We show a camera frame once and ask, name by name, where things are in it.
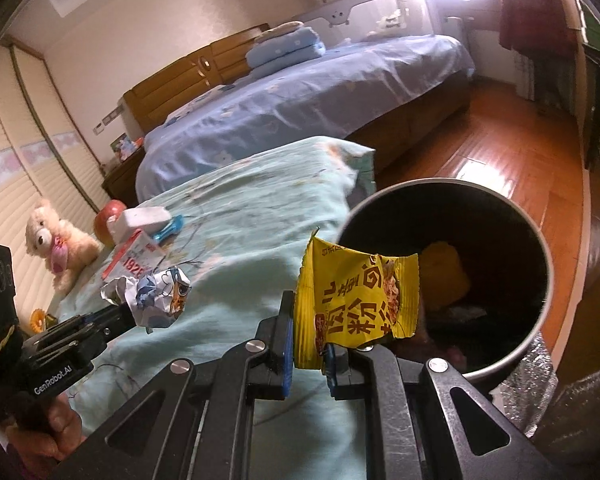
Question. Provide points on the white printed wrapper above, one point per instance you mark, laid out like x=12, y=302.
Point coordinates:
x=150, y=300

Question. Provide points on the wall switch panel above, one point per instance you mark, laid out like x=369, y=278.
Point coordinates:
x=107, y=120

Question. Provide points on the silver bubble foil sheet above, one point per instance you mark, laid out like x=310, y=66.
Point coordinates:
x=555, y=385

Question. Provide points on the black bin with white rim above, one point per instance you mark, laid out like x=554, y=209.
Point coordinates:
x=505, y=240

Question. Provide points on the white packet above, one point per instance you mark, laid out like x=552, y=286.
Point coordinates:
x=140, y=221

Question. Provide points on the folded blue blanket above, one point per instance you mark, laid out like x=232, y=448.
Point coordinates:
x=285, y=50

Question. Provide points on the red apple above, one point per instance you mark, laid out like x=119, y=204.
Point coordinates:
x=105, y=225

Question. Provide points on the yellow snack packet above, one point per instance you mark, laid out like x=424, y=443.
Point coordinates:
x=350, y=300

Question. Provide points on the cream sliding wardrobe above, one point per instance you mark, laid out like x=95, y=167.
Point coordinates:
x=25, y=160

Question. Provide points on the grey bed guard rail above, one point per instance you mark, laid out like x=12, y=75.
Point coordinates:
x=365, y=10

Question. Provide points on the blue plastic clip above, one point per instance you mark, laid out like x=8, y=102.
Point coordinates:
x=167, y=230

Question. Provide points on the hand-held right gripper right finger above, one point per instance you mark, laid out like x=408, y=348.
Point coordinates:
x=332, y=366

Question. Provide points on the hanging red garment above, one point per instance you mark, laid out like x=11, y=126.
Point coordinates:
x=535, y=5

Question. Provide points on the photo frame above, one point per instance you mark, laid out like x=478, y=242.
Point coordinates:
x=120, y=146

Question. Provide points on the bed with blue sheet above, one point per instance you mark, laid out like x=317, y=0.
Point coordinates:
x=300, y=105

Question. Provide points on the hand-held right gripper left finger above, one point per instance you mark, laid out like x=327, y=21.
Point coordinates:
x=286, y=355

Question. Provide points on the yellow foam fruit net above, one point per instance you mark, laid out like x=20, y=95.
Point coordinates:
x=445, y=275

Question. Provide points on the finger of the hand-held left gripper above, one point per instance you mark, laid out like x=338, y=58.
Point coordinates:
x=105, y=314
x=115, y=332

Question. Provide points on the dark wooden nightstand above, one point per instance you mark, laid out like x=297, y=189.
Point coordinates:
x=125, y=180

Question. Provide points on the person's left hand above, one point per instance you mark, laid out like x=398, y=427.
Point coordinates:
x=55, y=430

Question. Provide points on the cream teddy bear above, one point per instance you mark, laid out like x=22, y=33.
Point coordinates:
x=60, y=245

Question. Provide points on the red and white milk carton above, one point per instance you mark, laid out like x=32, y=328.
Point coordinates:
x=135, y=257

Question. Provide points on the wooden headboard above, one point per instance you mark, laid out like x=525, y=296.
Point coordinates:
x=190, y=80

